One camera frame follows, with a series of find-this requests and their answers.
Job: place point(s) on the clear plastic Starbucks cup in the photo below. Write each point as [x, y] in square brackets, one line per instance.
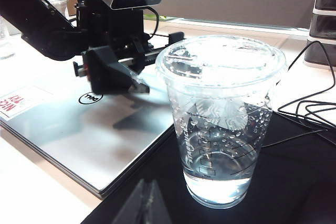
[218, 142]

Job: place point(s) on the silver Dell laptop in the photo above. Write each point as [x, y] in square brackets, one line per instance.
[78, 134]

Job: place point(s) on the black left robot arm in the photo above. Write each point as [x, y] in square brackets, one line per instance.
[34, 16]

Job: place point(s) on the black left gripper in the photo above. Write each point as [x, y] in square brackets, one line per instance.
[123, 30]

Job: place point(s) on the white sticker with red letters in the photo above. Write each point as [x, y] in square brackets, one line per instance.
[23, 106]

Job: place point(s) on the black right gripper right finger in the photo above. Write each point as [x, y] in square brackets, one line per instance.
[156, 208]

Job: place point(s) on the black mouse pad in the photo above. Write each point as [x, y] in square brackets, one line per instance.
[288, 182]

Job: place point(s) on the white drawer organizer dark drawers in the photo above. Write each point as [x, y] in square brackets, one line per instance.
[325, 27]

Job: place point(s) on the clear plastic bottle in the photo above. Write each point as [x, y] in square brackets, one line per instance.
[5, 45]

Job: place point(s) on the small clear cup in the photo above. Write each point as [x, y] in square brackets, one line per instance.
[59, 5]

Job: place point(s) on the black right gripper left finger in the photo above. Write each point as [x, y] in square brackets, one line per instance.
[132, 208]

